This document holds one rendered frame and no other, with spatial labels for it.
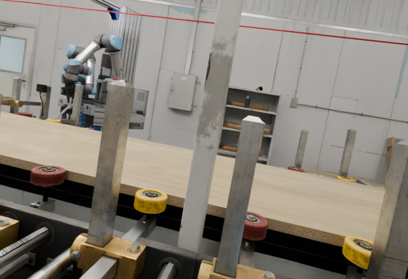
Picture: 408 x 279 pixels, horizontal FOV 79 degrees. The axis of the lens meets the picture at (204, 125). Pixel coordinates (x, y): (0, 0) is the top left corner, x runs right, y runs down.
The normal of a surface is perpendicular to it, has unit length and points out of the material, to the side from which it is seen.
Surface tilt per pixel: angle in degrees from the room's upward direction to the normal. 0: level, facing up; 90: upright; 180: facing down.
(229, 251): 90
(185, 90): 90
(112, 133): 90
